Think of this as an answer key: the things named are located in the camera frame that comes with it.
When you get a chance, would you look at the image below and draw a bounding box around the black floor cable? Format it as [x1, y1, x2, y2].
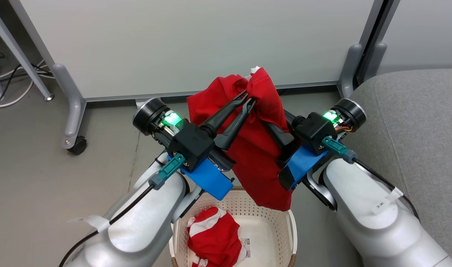
[0, 52, 50, 115]

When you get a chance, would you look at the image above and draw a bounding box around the white paper basket label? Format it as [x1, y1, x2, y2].
[240, 237, 253, 258]

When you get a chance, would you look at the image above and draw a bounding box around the blue left camera mount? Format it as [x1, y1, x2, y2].
[166, 154, 234, 201]

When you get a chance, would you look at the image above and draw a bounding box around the red white striped garment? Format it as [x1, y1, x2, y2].
[187, 207, 248, 267]

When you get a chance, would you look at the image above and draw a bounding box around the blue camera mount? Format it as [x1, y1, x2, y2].
[278, 144, 331, 191]
[166, 154, 234, 201]

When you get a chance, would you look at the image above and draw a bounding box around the grey metal table leg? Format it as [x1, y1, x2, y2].
[0, 0, 55, 102]

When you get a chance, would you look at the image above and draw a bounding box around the white tape label with writing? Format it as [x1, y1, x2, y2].
[370, 187, 404, 215]

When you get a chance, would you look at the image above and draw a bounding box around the cream perforated laundry basket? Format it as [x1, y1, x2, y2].
[169, 186, 298, 267]

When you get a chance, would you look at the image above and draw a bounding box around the camera cable teal plug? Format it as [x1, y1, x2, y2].
[58, 153, 186, 267]
[321, 136, 420, 220]

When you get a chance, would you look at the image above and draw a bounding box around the black caster wheel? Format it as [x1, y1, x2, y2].
[67, 136, 88, 155]

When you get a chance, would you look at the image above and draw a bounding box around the right camera cable teal plug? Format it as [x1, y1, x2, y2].
[321, 136, 420, 220]

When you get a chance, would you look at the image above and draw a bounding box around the plain white tape strip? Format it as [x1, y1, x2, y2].
[67, 215, 111, 234]

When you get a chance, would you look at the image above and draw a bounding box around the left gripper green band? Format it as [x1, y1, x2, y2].
[132, 90, 257, 150]

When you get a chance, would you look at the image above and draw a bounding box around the narrow white partition panel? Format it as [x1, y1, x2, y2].
[374, 0, 452, 75]

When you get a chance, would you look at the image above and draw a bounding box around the left camera cable teal plug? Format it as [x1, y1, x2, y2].
[58, 153, 186, 267]

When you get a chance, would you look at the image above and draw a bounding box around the blue right camera mount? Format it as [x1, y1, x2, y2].
[278, 144, 331, 191]

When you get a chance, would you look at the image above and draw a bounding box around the grey fabric sofa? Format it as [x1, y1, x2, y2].
[350, 69, 452, 264]

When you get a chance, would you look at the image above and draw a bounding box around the white floor cable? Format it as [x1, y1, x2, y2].
[0, 61, 56, 109]

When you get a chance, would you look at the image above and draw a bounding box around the plain red garment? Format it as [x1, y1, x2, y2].
[187, 67, 295, 212]

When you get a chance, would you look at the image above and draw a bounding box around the wide white partition panel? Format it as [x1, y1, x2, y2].
[9, 0, 384, 103]

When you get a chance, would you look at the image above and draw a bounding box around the grey partition foot with caster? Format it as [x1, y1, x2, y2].
[52, 63, 88, 149]

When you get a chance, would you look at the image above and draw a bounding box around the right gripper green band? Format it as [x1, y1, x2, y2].
[264, 98, 367, 148]

